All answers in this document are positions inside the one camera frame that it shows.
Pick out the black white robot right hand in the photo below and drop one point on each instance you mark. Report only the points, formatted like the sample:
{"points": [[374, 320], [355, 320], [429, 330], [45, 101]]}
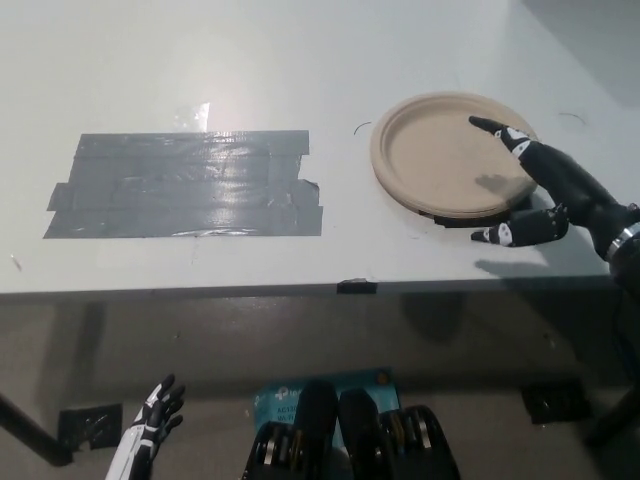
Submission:
{"points": [[570, 190]]}

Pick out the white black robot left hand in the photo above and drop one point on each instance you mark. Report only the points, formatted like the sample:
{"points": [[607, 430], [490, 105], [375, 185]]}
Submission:
{"points": [[142, 430]]}

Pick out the beige paper plate stack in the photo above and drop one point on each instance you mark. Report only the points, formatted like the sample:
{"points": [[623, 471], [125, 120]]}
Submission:
{"points": [[440, 160]]}

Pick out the black robot body blocks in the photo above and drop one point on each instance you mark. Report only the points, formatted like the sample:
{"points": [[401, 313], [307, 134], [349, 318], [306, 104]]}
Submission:
{"points": [[360, 440]]}

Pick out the black floor tape patch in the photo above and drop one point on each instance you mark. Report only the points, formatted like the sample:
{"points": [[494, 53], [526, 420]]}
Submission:
{"points": [[557, 404], [92, 425]]}

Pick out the black tape square patch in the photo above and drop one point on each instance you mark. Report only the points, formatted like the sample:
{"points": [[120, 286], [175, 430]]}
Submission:
{"points": [[465, 221]]}

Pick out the dark metal table leg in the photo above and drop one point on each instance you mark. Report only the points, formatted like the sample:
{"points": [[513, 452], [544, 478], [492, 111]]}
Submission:
{"points": [[30, 435]]}

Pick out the teal router box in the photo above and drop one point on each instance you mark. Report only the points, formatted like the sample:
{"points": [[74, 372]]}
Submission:
{"points": [[277, 402]]}

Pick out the brown wooden leg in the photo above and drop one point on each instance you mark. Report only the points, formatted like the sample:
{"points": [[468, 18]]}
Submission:
{"points": [[617, 417]]}

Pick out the small black tape strip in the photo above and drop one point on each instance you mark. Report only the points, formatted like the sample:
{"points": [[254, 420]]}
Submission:
{"points": [[356, 286]]}

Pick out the grey duct tape patch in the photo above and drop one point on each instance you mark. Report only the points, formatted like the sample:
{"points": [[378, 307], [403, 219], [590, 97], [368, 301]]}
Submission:
{"points": [[190, 187]]}

